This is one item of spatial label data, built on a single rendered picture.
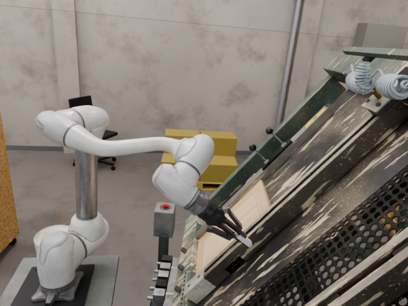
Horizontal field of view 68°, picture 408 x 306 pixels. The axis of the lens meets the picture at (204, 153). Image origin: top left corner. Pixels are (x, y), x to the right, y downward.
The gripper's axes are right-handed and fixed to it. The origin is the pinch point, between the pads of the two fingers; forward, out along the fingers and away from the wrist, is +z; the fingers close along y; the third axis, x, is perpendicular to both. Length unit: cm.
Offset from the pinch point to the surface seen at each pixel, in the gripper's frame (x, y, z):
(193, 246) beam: 36, -38, 3
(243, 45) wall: 428, 71, -23
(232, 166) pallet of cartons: 282, -57, 60
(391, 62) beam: 18, 81, -1
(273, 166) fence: 44.7, 20.3, 5.6
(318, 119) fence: 45, 51, 5
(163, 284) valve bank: 23, -57, 1
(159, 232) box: 63, -60, -8
